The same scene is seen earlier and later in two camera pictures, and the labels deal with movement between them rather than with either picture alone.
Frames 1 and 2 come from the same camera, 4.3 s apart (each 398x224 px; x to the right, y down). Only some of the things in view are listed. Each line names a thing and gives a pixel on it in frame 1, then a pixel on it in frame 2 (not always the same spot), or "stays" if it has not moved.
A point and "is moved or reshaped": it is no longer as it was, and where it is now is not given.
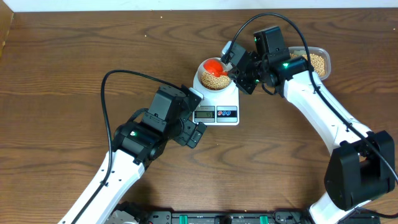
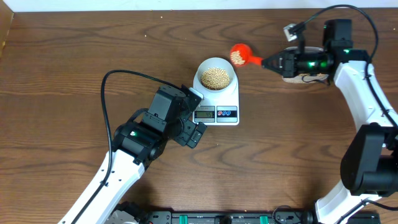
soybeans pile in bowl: (212, 82) stays
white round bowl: (212, 74) stays
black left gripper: (185, 137) stays
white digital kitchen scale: (220, 108) stays
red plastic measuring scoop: (214, 67) is moved or reshaped
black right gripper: (239, 79) -> (287, 63)
